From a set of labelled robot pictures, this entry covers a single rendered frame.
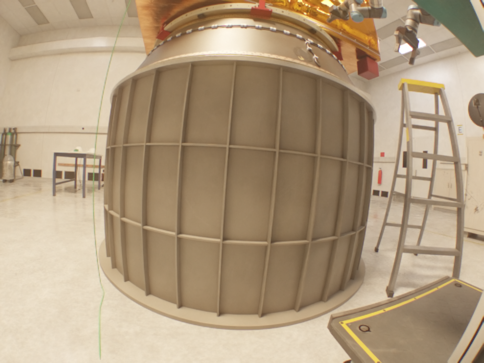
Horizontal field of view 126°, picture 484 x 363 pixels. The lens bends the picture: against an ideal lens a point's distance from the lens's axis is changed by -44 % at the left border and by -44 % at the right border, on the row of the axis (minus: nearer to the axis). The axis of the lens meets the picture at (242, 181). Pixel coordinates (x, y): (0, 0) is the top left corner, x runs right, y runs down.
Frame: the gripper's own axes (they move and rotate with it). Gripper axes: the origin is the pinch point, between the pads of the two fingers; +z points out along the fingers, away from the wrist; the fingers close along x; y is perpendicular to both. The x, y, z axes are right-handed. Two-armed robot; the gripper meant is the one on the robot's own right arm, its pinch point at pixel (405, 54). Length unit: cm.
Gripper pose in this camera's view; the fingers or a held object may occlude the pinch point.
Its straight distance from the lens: 127.5
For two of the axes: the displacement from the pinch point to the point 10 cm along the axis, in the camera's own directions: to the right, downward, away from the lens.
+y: 1.8, 4.5, -8.7
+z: -2.9, 8.7, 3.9
